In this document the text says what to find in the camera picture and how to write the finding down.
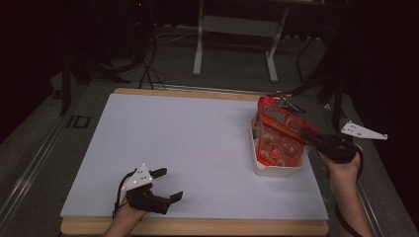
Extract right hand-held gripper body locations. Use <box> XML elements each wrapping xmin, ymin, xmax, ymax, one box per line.
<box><xmin>315</xmin><ymin>119</ymin><xmax>389</xmax><ymax>165</ymax></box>

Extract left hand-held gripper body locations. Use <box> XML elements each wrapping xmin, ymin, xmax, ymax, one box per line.
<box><xmin>121</xmin><ymin>163</ymin><xmax>172</xmax><ymax>215</ymax></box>

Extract orange snack packet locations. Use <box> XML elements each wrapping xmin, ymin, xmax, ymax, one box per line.
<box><xmin>253</xmin><ymin>95</ymin><xmax>320</xmax><ymax>169</ymax></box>

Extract red and black food packet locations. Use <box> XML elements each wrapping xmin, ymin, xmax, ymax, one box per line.
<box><xmin>280</xmin><ymin>98</ymin><xmax>308</xmax><ymax>118</ymax></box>

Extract white food tray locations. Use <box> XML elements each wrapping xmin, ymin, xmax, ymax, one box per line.
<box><xmin>248</xmin><ymin>112</ymin><xmax>305</xmax><ymax>178</ymax></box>

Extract person's right hand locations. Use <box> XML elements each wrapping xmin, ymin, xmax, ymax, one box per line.
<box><xmin>317</xmin><ymin>144</ymin><xmax>365</xmax><ymax>186</ymax></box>

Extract person's left hand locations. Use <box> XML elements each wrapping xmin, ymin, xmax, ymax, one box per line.
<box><xmin>113</xmin><ymin>197</ymin><xmax>150</xmax><ymax>225</ymax></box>

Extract black metal stand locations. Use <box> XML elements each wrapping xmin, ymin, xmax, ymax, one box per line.
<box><xmin>280</xmin><ymin>33</ymin><xmax>348</xmax><ymax>134</ymax></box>
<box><xmin>58</xmin><ymin>48</ymin><xmax>131</xmax><ymax>117</ymax></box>

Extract wooden table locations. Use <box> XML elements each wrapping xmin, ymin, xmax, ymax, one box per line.
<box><xmin>59</xmin><ymin>87</ymin><xmax>329</xmax><ymax>237</ymax></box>

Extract white table mat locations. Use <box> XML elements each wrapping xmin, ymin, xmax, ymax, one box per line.
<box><xmin>59</xmin><ymin>93</ymin><xmax>329</xmax><ymax>221</ymax></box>

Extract black floor plate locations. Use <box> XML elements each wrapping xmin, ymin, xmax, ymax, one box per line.
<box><xmin>66</xmin><ymin>115</ymin><xmax>91</xmax><ymax>129</ymax></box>

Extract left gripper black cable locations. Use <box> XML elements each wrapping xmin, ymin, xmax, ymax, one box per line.
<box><xmin>111</xmin><ymin>168</ymin><xmax>138</xmax><ymax>220</ymax></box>

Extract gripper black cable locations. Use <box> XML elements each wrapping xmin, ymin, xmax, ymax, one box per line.
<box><xmin>111</xmin><ymin>168</ymin><xmax>138</xmax><ymax>220</ymax></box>
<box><xmin>333</xmin><ymin>146</ymin><xmax>366</xmax><ymax>237</ymax></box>

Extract metal floor rail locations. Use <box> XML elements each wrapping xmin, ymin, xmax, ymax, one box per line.
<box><xmin>323</xmin><ymin>104</ymin><xmax>385</xmax><ymax>237</ymax></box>
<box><xmin>0</xmin><ymin>112</ymin><xmax>72</xmax><ymax>226</ymax></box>

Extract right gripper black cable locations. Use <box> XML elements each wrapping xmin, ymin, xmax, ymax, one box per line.
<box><xmin>333</xmin><ymin>146</ymin><xmax>366</xmax><ymax>237</ymax></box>

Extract black floor cables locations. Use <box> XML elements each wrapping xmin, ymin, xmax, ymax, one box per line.
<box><xmin>137</xmin><ymin>40</ymin><xmax>168</xmax><ymax>90</ymax></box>

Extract white metal desk frame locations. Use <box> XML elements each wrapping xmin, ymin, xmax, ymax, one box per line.
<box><xmin>192</xmin><ymin>0</ymin><xmax>291</xmax><ymax>84</ymax></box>

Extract white floor cable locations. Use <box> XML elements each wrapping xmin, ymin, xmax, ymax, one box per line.
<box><xmin>153</xmin><ymin>26</ymin><xmax>200</xmax><ymax>46</ymax></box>

